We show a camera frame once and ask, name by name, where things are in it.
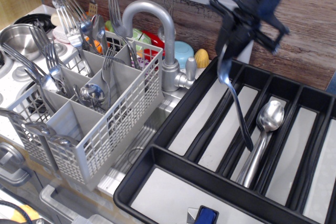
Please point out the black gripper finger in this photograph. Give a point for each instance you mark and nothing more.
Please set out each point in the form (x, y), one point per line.
(235, 35)

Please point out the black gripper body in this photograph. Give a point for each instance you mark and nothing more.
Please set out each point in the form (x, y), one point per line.
(267, 29)

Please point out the big steel spoon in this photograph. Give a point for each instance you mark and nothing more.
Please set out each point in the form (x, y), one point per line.
(223, 70)

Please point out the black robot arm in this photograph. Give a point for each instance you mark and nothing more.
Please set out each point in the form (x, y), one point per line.
(244, 21)

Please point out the stacked steel spoons in tray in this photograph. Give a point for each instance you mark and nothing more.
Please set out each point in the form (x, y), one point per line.
(269, 119)

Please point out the black cutlery tray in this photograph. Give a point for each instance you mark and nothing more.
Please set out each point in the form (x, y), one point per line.
(195, 157)

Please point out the round steel spoon bowl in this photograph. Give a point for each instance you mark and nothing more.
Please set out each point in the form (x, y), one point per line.
(92, 93)

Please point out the grey plastic cutlery basket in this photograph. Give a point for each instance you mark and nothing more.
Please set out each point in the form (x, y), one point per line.
(101, 137)

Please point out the yellow toy corn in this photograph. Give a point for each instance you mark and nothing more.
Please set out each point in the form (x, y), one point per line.
(201, 58)

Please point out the light blue plastic bowl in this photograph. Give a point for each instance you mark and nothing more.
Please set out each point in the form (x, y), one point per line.
(182, 52)

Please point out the silver sink faucet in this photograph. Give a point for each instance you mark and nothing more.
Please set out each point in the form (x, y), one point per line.
(172, 77)

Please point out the tall steel fork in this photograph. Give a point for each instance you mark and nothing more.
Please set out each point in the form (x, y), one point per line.
(119, 29)

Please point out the hanging steel fork back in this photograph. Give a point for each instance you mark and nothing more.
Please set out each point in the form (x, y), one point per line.
(72, 31)

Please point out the steel forks at left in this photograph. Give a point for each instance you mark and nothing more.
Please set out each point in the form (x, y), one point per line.
(47, 81)

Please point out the steel pot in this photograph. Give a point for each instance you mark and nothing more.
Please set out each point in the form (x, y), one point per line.
(18, 37)

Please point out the grey metal post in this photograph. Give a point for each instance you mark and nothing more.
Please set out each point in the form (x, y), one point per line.
(244, 56)

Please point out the blue handled tool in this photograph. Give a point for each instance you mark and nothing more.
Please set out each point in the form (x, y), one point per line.
(202, 215)

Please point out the steel spoon handle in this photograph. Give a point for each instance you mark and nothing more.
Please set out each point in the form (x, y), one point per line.
(11, 114)
(64, 141)
(40, 128)

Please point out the steel spoon handle front left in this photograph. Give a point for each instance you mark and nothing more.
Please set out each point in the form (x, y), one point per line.
(40, 128)

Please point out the steel spoon handle far left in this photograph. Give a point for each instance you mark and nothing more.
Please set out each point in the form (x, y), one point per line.
(11, 114)

